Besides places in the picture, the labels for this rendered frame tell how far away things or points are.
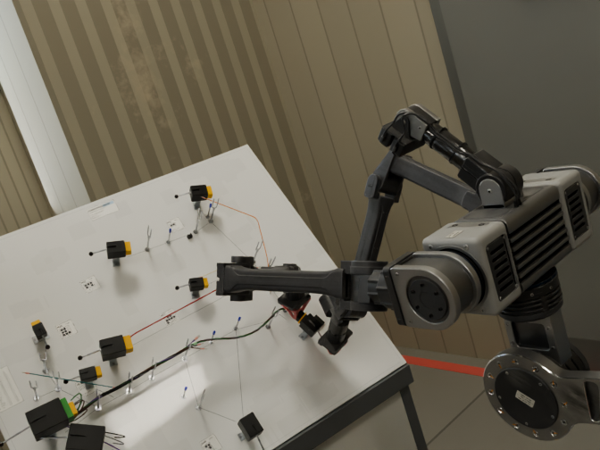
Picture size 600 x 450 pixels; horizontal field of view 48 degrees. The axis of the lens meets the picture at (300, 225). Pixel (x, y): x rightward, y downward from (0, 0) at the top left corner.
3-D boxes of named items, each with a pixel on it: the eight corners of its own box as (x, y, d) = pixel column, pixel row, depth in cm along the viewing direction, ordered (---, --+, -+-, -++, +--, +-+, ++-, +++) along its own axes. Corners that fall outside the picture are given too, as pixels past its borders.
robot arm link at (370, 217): (380, 175, 189) (406, 181, 196) (366, 171, 194) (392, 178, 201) (344, 320, 194) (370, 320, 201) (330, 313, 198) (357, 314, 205)
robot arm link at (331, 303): (347, 309, 194) (368, 310, 200) (332, 278, 201) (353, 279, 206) (324, 332, 201) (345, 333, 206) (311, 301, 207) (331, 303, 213)
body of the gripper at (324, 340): (316, 343, 209) (320, 331, 203) (336, 322, 215) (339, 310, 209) (332, 356, 207) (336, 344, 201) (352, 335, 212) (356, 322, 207)
